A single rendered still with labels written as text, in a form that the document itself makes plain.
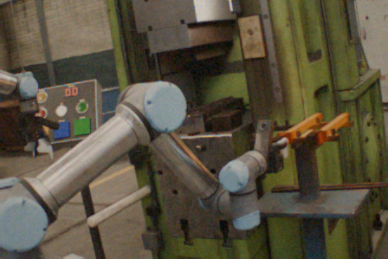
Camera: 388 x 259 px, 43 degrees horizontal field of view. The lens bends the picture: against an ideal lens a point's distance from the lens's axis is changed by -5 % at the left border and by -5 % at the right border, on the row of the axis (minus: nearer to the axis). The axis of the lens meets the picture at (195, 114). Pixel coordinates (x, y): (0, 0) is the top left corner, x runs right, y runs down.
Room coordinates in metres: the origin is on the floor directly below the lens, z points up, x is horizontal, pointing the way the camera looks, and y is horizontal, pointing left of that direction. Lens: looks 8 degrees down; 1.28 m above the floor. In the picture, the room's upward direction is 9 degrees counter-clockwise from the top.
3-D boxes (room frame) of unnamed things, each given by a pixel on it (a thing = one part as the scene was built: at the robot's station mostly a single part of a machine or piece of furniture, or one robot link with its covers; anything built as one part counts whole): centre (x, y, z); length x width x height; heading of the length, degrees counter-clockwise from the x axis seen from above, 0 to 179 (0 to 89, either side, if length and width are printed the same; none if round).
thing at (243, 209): (1.35, -0.08, 0.82); 0.11 x 0.08 x 0.11; 32
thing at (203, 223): (2.29, -0.10, 0.69); 0.56 x 0.38 x 0.45; 150
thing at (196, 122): (2.31, -0.05, 0.96); 0.42 x 0.20 x 0.09; 150
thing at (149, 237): (2.41, 0.31, 0.36); 0.09 x 0.07 x 0.12; 60
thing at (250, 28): (2.08, -0.28, 1.27); 0.09 x 0.02 x 0.17; 60
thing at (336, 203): (1.73, -0.36, 0.67); 0.40 x 0.30 x 0.02; 58
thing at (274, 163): (1.46, -0.18, 0.91); 0.12 x 0.08 x 0.09; 146
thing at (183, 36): (2.31, -0.05, 1.32); 0.42 x 0.20 x 0.10; 150
